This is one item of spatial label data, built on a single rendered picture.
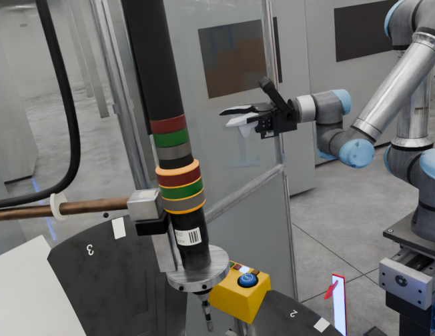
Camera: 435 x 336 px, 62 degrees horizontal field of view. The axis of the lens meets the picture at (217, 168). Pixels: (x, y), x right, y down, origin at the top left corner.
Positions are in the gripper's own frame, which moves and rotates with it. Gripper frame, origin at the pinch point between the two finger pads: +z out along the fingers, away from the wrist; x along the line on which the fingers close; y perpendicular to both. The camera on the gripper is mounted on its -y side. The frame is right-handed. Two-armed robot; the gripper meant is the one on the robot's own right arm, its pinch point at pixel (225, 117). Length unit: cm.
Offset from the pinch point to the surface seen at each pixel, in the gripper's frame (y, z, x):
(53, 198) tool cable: -17, 27, -59
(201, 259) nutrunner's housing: -9, 14, -64
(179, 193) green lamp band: -17, 15, -64
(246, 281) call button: 34.0, 4.1, -27.2
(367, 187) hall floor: 174, -163, 193
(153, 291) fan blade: 3, 21, -56
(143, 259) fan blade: 0, 22, -51
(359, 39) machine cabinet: 51, -204, 298
